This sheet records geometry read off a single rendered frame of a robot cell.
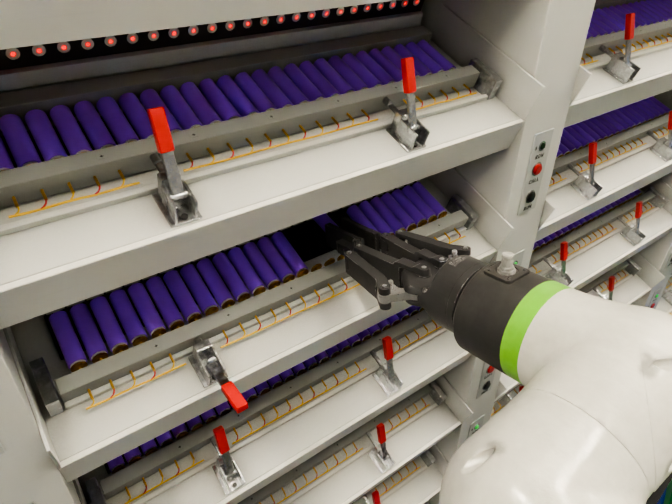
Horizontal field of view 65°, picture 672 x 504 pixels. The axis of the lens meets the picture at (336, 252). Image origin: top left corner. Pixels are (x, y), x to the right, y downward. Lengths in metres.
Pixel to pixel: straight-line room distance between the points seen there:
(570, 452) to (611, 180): 0.76
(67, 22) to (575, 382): 0.40
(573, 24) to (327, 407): 0.59
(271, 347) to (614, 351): 0.36
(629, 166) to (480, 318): 0.72
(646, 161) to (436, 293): 0.75
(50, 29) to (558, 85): 0.58
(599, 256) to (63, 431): 1.01
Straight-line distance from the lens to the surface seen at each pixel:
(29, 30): 0.40
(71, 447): 0.57
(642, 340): 0.41
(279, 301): 0.61
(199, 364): 0.58
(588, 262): 1.18
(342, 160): 0.55
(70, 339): 0.60
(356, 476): 0.96
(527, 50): 0.71
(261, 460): 0.75
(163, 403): 0.58
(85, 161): 0.48
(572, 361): 0.41
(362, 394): 0.81
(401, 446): 1.00
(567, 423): 0.38
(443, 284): 0.50
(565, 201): 0.96
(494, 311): 0.46
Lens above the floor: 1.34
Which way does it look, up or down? 34 degrees down
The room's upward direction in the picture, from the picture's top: straight up
